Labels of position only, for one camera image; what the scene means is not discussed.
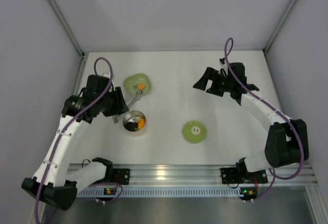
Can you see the green round lid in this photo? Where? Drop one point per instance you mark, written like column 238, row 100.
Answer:
column 194, row 132

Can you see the steel lunch box bowl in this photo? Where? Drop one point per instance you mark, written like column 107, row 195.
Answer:
column 137, row 117

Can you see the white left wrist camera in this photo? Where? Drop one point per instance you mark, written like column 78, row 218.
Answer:
column 107, row 74

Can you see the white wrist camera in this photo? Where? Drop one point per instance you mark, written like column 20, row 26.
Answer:
column 223, row 64
column 107, row 74

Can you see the green food tray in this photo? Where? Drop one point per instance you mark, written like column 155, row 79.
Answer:
column 131, row 82

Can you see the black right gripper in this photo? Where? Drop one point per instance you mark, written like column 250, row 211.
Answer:
column 213, row 81

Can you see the metal serving tongs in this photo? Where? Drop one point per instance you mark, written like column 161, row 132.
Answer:
column 130, row 103

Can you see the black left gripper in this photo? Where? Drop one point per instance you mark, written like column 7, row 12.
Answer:
column 120, row 101

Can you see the aluminium mounting rail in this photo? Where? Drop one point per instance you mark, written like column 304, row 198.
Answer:
column 204, row 175

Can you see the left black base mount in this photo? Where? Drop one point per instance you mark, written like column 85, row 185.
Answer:
column 120, row 176

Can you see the right aluminium frame post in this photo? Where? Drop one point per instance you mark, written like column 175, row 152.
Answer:
column 290, row 6

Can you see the black round food piece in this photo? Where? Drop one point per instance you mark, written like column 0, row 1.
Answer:
column 132, row 126

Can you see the left aluminium frame post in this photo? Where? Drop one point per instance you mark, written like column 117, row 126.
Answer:
column 67, row 29

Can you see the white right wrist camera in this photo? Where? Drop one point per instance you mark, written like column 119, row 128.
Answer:
column 223, row 64

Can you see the orange food piece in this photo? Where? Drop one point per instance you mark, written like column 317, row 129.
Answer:
column 141, row 86

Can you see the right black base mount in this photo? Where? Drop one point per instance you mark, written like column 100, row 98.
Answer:
column 230, row 176

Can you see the grey slotted cable duct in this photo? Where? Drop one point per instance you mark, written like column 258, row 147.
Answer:
column 135, row 192

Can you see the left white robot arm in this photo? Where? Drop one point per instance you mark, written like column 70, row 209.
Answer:
column 51, row 183

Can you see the aluminium frame post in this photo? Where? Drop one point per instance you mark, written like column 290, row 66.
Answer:
column 67, row 29
column 290, row 6

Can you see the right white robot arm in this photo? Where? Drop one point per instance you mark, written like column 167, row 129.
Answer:
column 287, row 140

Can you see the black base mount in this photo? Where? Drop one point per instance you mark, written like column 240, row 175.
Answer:
column 230, row 176
column 120, row 176

